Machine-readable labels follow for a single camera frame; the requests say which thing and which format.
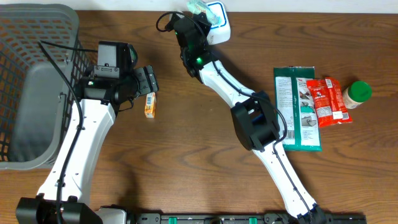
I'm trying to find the orange tissue pack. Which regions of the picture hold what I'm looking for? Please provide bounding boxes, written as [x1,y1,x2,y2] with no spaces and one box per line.
[144,92,157,118]

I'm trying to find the light green wipes pack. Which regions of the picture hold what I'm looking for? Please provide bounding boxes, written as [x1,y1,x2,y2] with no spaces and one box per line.
[187,0,220,26]

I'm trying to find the red snack packet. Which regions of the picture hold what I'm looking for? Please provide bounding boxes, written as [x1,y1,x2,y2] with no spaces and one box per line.
[307,79,338,128]

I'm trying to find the green lid seasoning jar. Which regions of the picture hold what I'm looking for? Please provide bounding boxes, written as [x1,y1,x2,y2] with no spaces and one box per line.
[343,81,373,109]

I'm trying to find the red stick sachet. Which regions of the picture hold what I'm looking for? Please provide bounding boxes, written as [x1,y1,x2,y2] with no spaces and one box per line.
[325,77,352,124]

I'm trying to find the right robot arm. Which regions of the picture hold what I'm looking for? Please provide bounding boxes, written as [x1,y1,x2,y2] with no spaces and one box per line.
[180,53,327,223]

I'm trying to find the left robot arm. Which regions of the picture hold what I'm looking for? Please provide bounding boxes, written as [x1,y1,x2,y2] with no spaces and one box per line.
[16,65,159,223]

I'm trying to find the white barcode scanner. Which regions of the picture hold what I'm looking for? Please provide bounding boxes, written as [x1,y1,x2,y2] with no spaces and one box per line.
[206,1,231,45]

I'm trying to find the grey plastic mesh basket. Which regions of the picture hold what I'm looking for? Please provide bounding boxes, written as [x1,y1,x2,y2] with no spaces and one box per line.
[1,4,91,170]

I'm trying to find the left black cable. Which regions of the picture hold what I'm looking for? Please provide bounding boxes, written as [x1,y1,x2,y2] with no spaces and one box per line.
[37,40,99,224]

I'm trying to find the black cable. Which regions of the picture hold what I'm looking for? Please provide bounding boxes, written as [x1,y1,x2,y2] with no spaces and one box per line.
[37,40,99,224]
[155,11,315,224]

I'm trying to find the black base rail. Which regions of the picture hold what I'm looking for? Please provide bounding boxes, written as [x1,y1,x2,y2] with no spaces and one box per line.
[102,212,368,224]

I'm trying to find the right black cable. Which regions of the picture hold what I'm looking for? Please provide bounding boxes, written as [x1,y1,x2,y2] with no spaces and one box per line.
[155,11,315,224]

